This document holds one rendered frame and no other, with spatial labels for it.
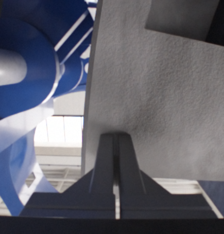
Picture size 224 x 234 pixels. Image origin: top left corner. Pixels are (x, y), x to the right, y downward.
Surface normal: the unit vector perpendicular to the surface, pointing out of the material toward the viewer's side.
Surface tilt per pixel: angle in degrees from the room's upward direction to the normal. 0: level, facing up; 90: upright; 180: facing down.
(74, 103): 90
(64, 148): 90
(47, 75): 90
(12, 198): 90
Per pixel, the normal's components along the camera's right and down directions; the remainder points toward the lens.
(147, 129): 0.00, 0.27
